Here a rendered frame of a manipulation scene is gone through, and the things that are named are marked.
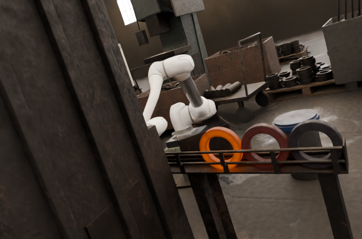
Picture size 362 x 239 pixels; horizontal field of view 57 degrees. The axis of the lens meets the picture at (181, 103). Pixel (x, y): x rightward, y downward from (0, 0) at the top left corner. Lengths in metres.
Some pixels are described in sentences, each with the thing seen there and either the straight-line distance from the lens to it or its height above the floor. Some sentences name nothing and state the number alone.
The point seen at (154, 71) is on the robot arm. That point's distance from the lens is 2.32.
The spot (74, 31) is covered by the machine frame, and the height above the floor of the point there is 1.32.
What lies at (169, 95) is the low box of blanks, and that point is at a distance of 4.27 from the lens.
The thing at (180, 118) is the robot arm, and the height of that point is 0.56.
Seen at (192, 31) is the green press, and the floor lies 1.26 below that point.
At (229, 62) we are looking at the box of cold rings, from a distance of 5.53.
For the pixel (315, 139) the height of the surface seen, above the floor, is 0.27.
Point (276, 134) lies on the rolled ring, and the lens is 1.31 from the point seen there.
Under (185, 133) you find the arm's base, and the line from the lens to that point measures 2.82.
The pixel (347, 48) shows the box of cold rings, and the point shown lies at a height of 0.51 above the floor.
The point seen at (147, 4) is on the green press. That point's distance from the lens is 7.00.
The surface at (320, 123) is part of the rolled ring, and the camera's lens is 1.27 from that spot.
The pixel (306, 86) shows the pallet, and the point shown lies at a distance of 4.53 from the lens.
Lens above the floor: 1.18
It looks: 10 degrees down
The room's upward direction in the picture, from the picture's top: 18 degrees counter-clockwise
